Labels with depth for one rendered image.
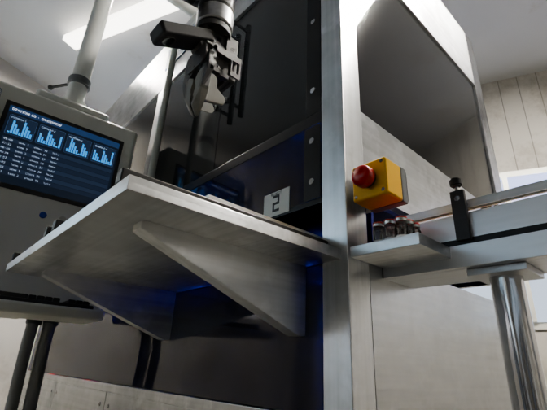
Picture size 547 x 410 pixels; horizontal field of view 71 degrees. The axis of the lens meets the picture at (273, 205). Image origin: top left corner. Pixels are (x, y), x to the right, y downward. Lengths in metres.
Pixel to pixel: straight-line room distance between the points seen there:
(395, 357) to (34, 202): 1.21
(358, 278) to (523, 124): 3.19
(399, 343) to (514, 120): 3.16
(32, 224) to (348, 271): 1.09
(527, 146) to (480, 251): 3.01
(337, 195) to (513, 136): 3.06
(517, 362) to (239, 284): 0.44
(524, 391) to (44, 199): 1.39
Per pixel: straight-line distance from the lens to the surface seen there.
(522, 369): 0.72
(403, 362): 0.81
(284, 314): 0.71
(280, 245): 0.63
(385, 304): 0.78
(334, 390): 0.70
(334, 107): 0.86
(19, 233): 1.48
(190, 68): 0.79
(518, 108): 3.88
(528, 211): 0.71
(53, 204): 1.52
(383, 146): 0.94
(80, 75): 1.82
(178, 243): 0.59
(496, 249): 0.71
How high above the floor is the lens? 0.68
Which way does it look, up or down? 23 degrees up
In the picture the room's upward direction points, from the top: 3 degrees clockwise
